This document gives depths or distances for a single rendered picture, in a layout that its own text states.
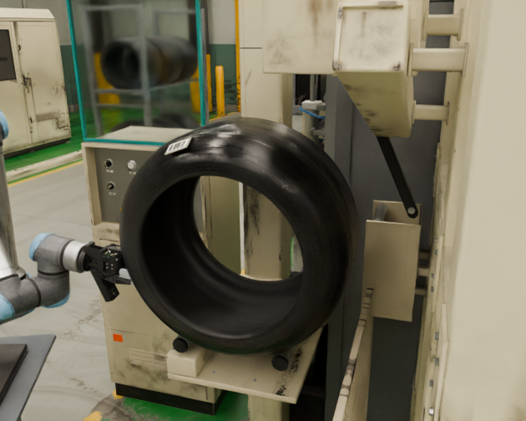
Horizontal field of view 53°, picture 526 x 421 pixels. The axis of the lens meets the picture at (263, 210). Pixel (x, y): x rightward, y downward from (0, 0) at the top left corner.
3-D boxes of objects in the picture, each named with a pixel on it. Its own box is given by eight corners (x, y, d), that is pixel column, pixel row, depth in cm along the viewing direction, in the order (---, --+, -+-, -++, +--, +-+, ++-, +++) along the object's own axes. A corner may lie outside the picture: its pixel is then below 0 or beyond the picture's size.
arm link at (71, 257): (63, 275, 151) (83, 261, 159) (78, 279, 150) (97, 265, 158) (62, 246, 147) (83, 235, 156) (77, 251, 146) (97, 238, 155)
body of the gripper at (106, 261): (115, 257, 144) (78, 248, 147) (115, 285, 147) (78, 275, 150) (130, 247, 151) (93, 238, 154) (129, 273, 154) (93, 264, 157)
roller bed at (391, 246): (367, 285, 173) (373, 200, 163) (414, 291, 169) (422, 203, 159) (360, 314, 155) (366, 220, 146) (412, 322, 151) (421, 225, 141)
